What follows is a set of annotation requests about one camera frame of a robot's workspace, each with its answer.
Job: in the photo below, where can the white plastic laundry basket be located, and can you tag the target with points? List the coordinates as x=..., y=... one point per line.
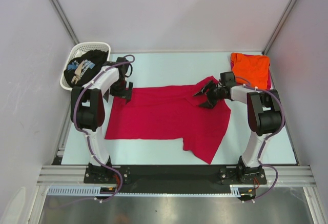
x=81, y=48

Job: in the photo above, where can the black printed t shirt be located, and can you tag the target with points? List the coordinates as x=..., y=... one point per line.
x=81, y=70

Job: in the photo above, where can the aluminium frame rail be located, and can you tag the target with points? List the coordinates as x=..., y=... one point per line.
x=290, y=176

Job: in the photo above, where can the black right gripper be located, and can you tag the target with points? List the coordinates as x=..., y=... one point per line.
x=211, y=102

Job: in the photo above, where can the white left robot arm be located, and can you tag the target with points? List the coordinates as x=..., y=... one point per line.
x=88, y=115

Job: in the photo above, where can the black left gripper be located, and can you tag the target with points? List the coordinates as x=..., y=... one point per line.
x=124, y=93

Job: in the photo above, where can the folded orange t shirt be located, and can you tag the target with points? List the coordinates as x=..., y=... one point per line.
x=251, y=70

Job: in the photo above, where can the grey slotted cable duct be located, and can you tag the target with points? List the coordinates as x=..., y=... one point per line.
x=80, y=191

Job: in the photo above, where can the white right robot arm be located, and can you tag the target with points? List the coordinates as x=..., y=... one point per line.
x=265, y=119

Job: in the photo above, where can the red polo shirt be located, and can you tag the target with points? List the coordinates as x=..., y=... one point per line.
x=171, y=112

